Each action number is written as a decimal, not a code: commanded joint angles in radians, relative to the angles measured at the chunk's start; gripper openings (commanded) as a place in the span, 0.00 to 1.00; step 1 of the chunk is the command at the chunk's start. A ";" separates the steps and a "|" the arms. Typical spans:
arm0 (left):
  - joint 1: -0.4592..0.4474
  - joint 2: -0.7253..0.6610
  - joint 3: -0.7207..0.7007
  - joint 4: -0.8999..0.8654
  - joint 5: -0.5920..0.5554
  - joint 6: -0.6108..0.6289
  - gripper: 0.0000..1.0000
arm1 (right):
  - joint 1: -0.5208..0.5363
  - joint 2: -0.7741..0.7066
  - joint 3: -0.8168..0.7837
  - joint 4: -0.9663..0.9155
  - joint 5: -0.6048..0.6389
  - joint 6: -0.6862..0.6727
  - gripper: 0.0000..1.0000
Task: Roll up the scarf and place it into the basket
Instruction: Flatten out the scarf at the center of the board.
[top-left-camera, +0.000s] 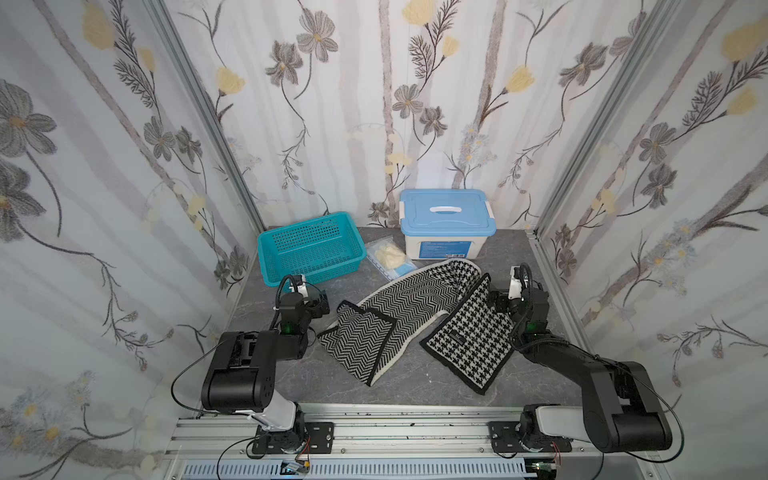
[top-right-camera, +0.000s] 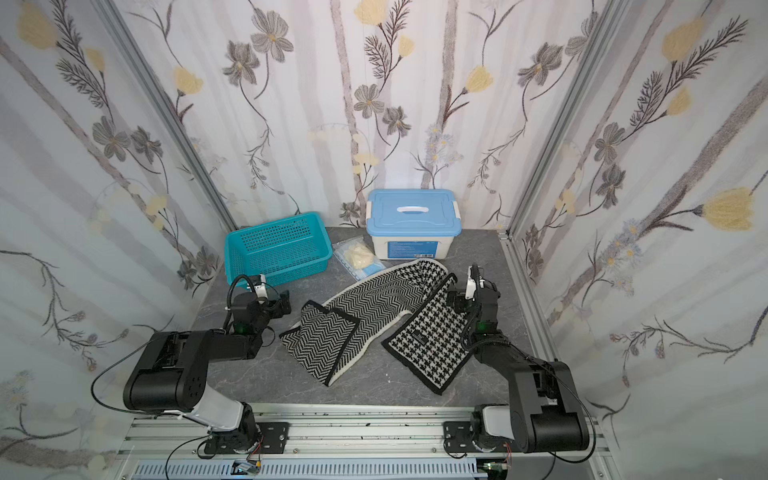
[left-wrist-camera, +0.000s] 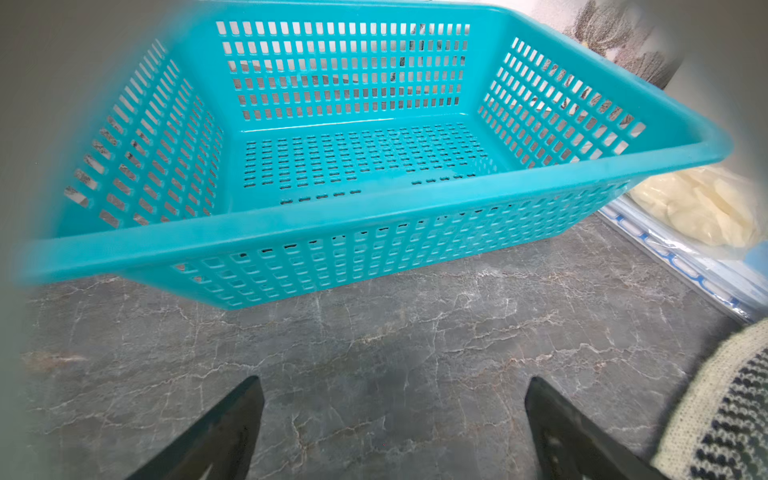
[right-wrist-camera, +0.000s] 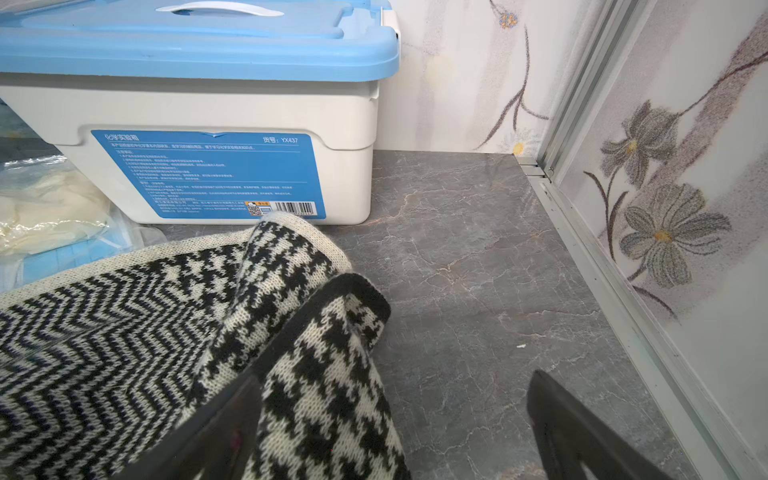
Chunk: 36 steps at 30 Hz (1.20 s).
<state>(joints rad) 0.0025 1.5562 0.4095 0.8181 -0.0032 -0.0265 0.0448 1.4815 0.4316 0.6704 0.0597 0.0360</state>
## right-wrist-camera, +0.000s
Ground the aluminium corner post right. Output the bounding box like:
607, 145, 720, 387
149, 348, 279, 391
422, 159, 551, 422
520, 1, 767, 479

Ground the black white knitted scarf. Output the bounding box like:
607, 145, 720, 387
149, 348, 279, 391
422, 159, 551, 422
1, 213, 411, 479

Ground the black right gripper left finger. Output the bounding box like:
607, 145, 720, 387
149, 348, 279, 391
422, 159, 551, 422
115, 370, 262, 479

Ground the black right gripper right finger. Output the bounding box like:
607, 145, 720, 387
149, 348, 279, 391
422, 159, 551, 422
526, 370, 669, 479

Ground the clear bag with gloves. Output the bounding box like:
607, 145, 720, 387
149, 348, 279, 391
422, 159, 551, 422
1, 155, 167, 292

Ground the white box blue lid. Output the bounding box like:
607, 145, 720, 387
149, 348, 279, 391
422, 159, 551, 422
1, 1, 401, 225

